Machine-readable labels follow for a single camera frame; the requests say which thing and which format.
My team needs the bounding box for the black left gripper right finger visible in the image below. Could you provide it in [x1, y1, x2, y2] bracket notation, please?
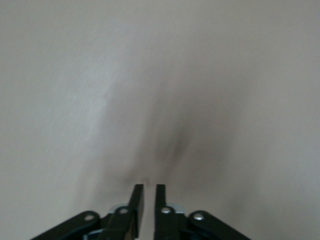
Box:
[153, 184, 251, 240]

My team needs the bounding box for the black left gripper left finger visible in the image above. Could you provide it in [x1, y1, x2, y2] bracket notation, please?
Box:
[29, 184, 146, 240]

